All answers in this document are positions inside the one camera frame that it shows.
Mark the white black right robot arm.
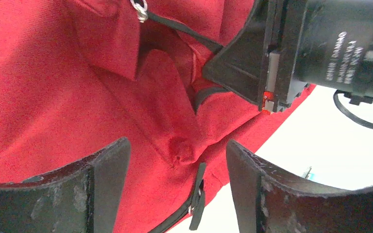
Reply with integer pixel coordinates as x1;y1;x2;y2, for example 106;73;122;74
203;0;373;112

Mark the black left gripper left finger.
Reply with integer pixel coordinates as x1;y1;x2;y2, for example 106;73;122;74
0;137;131;233

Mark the red student backpack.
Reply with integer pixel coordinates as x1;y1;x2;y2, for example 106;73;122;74
0;0;314;233

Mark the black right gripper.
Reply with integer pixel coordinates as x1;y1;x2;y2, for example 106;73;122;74
203;0;308;113

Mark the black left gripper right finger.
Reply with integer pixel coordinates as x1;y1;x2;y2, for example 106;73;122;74
226;140;373;233

